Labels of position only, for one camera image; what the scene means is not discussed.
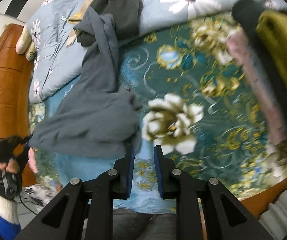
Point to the orange wooden headboard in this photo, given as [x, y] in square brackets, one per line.
[15, 74]

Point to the dark olive-grey trousers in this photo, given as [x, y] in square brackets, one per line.
[126, 15]

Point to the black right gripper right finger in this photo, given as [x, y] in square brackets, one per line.
[205, 209]

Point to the left hand in black glove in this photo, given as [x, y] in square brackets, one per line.
[13, 159]

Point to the grey sweatshirt garment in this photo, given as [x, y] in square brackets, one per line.
[97, 118]

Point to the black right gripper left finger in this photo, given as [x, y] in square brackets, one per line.
[83, 209]

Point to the pink garment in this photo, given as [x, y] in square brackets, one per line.
[241, 50]

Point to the beige tan garment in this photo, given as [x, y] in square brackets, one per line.
[75, 19]

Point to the teal floral bed sheet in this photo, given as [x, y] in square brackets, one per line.
[198, 106]

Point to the white and blue sleeve forearm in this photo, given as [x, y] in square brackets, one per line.
[9, 221]

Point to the cream pillow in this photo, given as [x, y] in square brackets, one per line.
[25, 45]

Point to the light blue floral duvet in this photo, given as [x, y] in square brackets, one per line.
[57, 63]

